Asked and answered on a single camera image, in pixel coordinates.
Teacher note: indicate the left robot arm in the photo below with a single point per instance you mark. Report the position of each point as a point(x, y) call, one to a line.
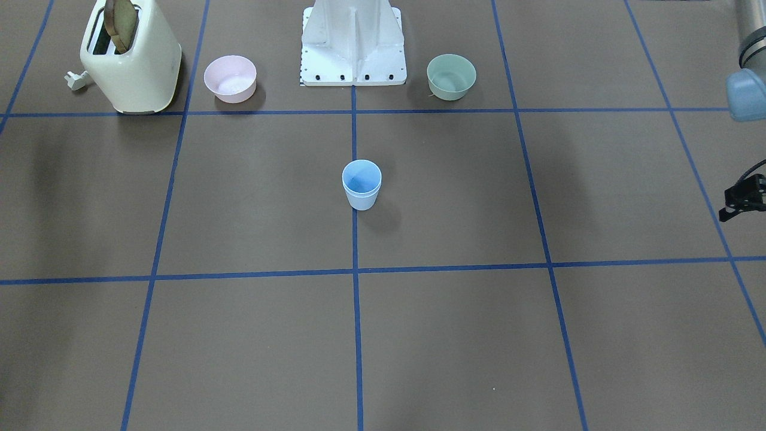
point(745, 91)

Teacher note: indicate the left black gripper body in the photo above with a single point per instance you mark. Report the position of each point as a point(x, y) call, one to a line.
point(744, 197)

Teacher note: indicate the toast slice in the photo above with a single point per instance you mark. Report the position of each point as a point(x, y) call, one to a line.
point(121, 22)

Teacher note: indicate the pink bowl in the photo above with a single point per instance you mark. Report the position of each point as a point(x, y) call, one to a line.
point(232, 78)

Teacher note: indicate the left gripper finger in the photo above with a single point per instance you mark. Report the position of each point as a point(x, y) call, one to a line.
point(727, 213)

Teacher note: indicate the cream toaster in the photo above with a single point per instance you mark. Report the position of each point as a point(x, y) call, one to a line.
point(143, 79)

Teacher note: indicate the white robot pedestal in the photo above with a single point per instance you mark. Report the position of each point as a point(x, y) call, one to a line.
point(352, 43)

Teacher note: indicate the blue cup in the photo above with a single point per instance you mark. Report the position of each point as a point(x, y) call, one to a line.
point(361, 177)
point(361, 201)

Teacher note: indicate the green bowl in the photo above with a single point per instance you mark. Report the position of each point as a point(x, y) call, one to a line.
point(450, 76)

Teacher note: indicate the toaster power plug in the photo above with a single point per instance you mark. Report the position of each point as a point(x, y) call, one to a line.
point(79, 81)

